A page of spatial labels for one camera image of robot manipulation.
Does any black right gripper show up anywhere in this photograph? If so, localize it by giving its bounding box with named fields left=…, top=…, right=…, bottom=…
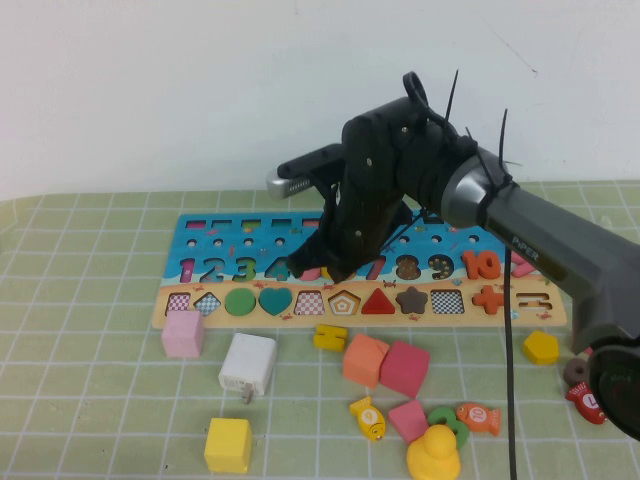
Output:
left=286, top=164, right=401, bottom=285

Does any red triangle puzzle piece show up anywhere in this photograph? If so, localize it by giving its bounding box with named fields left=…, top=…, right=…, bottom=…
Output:
left=360, top=288, right=397, bottom=316

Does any yellow equals sign piece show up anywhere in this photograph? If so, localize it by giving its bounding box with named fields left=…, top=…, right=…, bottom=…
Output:
left=312, top=323, right=348, bottom=352

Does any teal heart puzzle piece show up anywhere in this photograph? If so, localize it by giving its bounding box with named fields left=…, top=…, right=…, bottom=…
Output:
left=257, top=286, right=294, bottom=317

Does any brown star puzzle piece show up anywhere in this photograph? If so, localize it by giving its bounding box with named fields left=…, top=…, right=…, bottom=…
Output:
left=395, top=285, right=430, bottom=315

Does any green circle puzzle piece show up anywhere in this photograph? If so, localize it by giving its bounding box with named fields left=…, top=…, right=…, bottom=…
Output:
left=224, top=288, right=258, bottom=317

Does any blue wooden number puzzle board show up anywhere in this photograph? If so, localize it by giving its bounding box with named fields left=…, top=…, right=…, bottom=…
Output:
left=151, top=212, right=568, bottom=330

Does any orange number ten piece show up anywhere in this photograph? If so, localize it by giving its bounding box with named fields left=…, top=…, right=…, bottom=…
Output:
left=460, top=249, right=502, bottom=281

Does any orange plus sign piece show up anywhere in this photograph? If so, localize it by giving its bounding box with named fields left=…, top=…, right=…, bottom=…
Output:
left=471, top=284, right=506, bottom=315

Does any pink trapezoid puzzle piece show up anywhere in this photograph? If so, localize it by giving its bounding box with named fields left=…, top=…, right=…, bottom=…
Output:
left=387, top=398, right=430, bottom=445

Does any pink greater-than sign piece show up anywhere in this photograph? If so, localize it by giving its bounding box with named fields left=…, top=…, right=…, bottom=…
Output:
left=510, top=254, right=539, bottom=279

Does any green number three piece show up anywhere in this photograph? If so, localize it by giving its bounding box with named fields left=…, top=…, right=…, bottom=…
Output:
left=427, top=405, right=470, bottom=447

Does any yellow pentagon puzzle piece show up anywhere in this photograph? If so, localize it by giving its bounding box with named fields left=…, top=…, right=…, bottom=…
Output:
left=522, top=329, right=560, bottom=366

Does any brown number eight piece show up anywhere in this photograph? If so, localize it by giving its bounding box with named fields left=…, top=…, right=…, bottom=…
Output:
left=563, top=357, right=591, bottom=387

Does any orange block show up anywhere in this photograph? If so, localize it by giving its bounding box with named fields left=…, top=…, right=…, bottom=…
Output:
left=342, top=333, right=391, bottom=390

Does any red block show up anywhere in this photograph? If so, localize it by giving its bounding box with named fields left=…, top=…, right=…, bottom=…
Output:
left=379, top=340, right=431, bottom=399

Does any white plug charger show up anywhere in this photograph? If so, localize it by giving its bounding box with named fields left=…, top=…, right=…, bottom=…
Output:
left=217, top=332, right=279, bottom=404

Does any yellow fish number nine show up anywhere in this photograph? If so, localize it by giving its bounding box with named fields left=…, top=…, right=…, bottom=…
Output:
left=348, top=395, right=387, bottom=443

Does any pink cube block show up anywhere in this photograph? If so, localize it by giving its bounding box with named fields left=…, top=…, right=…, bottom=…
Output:
left=160, top=309, right=205, bottom=359

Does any black zip tie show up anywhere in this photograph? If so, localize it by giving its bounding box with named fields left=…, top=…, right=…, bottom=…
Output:
left=496, top=107, right=524, bottom=176
left=443, top=68, right=461, bottom=124

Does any orange fish number ten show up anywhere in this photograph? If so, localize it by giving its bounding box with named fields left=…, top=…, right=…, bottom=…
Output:
left=455, top=402, right=502, bottom=436

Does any yellow rubber duck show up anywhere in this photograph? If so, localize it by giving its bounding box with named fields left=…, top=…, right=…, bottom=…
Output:
left=405, top=423, right=461, bottom=480

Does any yellow cube block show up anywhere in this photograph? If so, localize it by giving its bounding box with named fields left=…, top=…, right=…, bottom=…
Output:
left=203, top=417, right=254, bottom=475

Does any green checked tablecloth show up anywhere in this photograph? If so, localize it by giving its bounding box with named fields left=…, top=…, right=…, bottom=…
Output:
left=0, top=179, right=640, bottom=480

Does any red fish number seven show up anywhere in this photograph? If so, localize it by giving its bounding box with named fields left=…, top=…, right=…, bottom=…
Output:
left=565, top=382, right=609, bottom=424

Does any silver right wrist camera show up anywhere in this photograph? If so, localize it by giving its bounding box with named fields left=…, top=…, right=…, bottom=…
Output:
left=265, top=142, right=346, bottom=201

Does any black cable loop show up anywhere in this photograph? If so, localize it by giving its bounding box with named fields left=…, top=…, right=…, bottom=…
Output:
left=402, top=71, right=430, bottom=109

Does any black hanging cable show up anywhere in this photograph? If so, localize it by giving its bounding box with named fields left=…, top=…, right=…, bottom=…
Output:
left=503, top=244, right=520, bottom=480

